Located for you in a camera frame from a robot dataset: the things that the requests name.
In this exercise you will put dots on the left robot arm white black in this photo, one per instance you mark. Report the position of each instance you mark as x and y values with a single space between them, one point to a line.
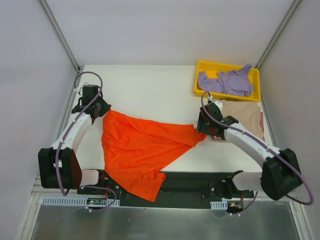
58 165

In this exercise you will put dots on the left white cable duct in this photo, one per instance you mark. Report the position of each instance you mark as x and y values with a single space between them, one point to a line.
66 201

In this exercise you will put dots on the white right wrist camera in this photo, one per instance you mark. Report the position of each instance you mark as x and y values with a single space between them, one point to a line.
218 103

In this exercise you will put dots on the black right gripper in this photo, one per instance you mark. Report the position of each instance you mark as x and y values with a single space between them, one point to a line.
201 124

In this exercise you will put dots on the white cable duct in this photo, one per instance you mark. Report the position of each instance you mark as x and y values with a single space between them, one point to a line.
66 201
219 205

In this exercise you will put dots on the beige folded t shirt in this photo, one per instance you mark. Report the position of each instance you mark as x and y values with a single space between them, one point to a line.
247 113

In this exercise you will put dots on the purple t shirt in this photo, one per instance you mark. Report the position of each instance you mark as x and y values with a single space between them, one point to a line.
234 82

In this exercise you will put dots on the left aluminium frame post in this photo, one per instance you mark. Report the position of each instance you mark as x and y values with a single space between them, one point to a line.
59 33

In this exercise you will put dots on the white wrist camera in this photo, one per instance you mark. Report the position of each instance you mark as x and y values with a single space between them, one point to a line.
79 90
218 103

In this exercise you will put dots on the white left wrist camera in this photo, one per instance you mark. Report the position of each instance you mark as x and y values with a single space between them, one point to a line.
79 90

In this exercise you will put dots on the aluminium frame post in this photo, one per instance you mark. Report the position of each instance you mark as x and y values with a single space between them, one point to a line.
59 33
278 32

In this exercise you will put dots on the right white cable duct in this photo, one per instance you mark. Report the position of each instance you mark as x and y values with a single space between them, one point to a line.
219 205

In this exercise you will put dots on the orange t shirt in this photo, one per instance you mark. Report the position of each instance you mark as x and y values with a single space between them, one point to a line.
136 150

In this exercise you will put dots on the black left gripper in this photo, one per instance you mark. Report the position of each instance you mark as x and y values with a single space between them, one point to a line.
102 108

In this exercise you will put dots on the right aluminium frame post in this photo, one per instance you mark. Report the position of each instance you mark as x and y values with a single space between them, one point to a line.
278 32

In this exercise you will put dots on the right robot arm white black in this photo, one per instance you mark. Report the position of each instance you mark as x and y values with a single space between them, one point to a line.
279 168

